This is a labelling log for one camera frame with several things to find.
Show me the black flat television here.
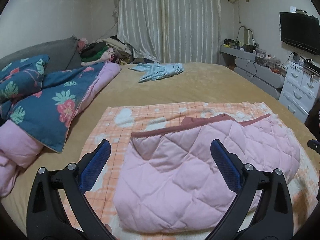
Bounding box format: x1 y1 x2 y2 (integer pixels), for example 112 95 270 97
279 12 319 55

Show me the pink quilted jacket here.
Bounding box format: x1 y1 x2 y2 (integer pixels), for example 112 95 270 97
113 114 300 233

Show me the pile of clothes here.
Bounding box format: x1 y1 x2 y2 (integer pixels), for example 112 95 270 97
77 36 154 67

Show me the white drawer cabinet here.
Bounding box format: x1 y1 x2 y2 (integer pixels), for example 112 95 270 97
279 61 319 123

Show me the blue floral quilt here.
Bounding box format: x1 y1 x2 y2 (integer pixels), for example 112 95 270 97
0 54 122 198

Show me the grey pillow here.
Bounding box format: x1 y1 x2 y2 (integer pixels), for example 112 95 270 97
0 36 82 74

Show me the light blue garment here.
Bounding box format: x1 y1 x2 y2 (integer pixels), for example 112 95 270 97
130 63 184 83

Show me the tan bed sheet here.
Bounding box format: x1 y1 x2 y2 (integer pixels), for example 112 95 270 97
1 63 319 233

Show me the orange white checked blanket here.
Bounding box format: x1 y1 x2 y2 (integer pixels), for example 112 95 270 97
80 102 318 239

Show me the grey wall desk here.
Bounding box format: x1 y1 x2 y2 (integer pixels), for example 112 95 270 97
219 45 285 100

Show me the cream striped curtain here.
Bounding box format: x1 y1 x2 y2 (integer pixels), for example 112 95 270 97
117 0 221 63

